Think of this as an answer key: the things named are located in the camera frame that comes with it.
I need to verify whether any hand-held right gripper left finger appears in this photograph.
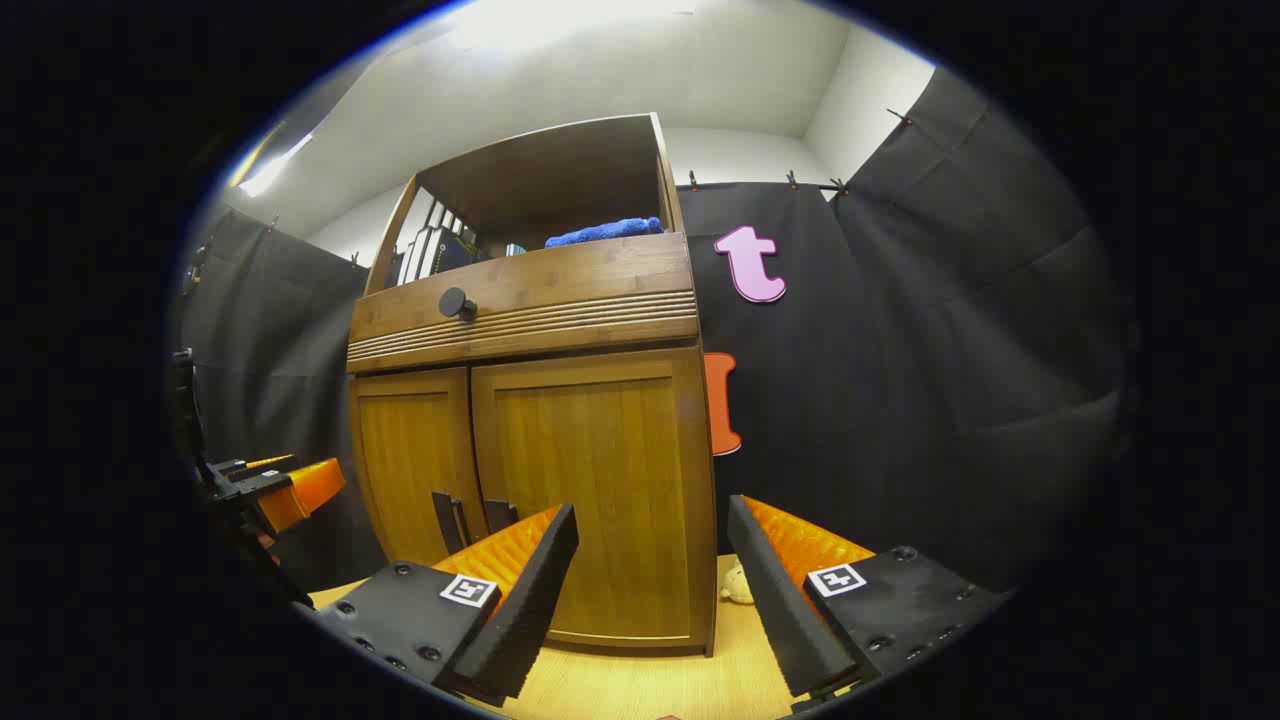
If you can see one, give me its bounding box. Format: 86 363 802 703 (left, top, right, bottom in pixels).
300 503 580 707

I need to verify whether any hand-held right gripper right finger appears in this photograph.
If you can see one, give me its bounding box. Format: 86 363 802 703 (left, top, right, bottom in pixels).
727 494 1011 701

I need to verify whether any wooden cabinet door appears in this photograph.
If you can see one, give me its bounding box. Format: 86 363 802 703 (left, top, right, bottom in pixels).
470 346 717 651
349 366 489 566

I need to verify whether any wooden double-door shoe cabinet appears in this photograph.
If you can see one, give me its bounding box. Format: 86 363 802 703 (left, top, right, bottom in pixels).
345 112 719 658

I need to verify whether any black backdrop cloth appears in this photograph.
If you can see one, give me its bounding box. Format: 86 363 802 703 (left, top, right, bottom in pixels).
172 68 1129 593

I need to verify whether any blue towel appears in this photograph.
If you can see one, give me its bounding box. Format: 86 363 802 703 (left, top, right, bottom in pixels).
545 217 665 249

